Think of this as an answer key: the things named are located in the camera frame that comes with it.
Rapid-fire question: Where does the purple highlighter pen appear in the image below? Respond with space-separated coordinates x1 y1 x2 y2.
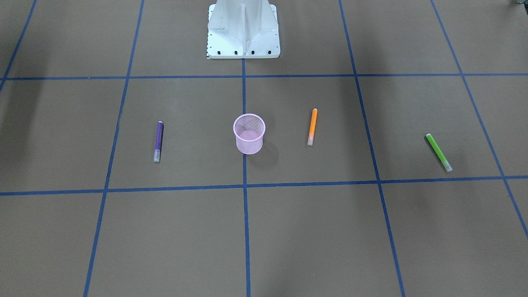
153 121 164 163

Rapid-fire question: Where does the pink mesh pen holder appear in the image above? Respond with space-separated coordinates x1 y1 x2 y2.
233 113 266 155

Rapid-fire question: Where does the orange highlighter pen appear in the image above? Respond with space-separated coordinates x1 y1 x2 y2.
307 108 318 146

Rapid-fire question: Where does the green highlighter pen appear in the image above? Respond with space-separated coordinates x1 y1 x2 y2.
425 133 453 172

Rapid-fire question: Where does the brown paper table mat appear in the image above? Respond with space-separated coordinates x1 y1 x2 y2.
1 0 527 297

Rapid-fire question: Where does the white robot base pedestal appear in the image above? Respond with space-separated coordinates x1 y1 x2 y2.
206 0 281 59

